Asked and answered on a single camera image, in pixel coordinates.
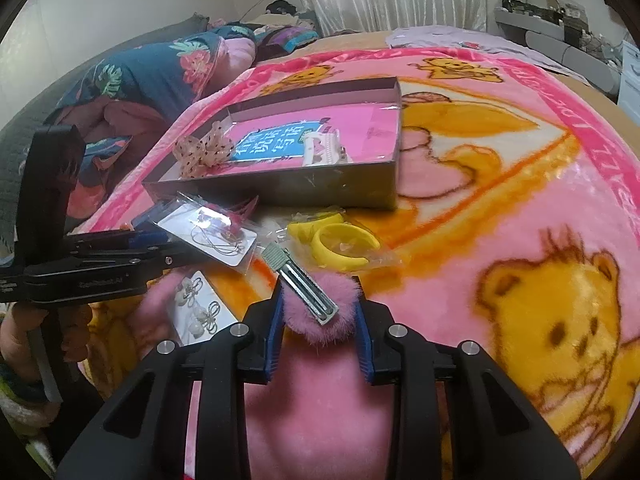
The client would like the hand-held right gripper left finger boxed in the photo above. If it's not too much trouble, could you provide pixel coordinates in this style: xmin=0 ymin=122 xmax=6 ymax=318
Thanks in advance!
xmin=57 ymin=280 xmax=288 ymax=480

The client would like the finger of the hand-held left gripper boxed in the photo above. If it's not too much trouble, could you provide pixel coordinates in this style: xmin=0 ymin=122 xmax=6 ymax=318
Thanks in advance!
xmin=67 ymin=230 xmax=168 ymax=252
xmin=135 ymin=247 xmax=213 ymax=275

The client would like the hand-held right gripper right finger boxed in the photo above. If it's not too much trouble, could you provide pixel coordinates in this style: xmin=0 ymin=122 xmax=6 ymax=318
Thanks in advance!
xmin=350 ymin=276 xmax=583 ymax=480

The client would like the blue box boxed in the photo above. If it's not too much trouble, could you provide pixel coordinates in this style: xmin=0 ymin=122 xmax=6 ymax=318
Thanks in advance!
xmin=131 ymin=207 xmax=166 ymax=228

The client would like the pink pompom hair clip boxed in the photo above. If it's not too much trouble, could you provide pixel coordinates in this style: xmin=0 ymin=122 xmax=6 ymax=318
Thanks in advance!
xmin=259 ymin=242 xmax=362 ymax=347

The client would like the pearl earring card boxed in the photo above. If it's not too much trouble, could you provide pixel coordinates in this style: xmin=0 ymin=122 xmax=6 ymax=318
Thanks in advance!
xmin=172 ymin=270 xmax=240 ymax=347

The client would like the yellow bracelet packet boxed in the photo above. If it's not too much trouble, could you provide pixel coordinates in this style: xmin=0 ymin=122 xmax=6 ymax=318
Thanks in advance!
xmin=286 ymin=207 xmax=401 ymax=273

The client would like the shallow pink tray box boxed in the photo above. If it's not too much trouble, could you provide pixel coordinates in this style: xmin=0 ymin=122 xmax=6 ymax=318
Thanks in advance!
xmin=142 ymin=76 xmax=403 ymax=211

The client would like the person's left forearm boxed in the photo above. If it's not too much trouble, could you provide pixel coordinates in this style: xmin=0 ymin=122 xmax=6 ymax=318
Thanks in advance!
xmin=0 ymin=355 xmax=58 ymax=476

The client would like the person's left hand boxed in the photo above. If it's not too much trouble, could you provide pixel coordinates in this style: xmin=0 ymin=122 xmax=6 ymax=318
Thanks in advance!
xmin=7 ymin=304 xmax=93 ymax=363

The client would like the pink plush cloth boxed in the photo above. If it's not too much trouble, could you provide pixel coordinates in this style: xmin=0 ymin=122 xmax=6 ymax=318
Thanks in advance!
xmin=127 ymin=272 xmax=441 ymax=480

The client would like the dotted mesh hair bow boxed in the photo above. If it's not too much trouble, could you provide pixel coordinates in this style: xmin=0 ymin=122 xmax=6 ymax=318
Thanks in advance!
xmin=173 ymin=122 xmax=236 ymax=179

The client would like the blue floral quilt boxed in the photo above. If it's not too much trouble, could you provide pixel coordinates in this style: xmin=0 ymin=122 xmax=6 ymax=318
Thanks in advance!
xmin=47 ymin=26 xmax=261 ymax=218

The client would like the white hair clip packet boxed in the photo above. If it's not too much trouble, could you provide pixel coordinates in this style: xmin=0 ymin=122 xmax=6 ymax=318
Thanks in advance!
xmin=300 ymin=129 xmax=353 ymax=167

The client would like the pink bear printed blanket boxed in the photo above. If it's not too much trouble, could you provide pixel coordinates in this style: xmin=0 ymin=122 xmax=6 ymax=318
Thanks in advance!
xmin=70 ymin=45 xmax=640 ymax=480

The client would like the pink book with blue label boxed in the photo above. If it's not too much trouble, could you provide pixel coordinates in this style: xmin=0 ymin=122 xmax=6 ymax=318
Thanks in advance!
xmin=220 ymin=102 xmax=401 ymax=168

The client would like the grey pillow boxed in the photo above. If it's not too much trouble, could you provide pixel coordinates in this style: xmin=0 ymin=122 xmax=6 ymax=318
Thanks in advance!
xmin=167 ymin=11 xmax=211 ymax=35

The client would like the purple patterned pillow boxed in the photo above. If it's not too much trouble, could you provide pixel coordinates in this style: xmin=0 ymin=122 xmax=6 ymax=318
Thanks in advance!
xmin=257 ymin=24 xmax=321 ymax=56

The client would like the lilac cloth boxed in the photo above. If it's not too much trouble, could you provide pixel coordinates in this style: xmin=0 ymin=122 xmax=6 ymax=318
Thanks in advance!
xmin=387 ymin=26 xmax=591 ymax=81

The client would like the grey desk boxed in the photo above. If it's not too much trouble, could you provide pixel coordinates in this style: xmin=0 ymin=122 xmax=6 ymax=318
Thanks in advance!
xmin=494 ymin=4 xmax=626 ymax=96

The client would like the white drawer cabinet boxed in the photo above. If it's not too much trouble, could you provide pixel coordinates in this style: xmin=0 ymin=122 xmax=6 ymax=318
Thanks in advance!
xmin=617 ymin=40 xmax=640 ymax=117

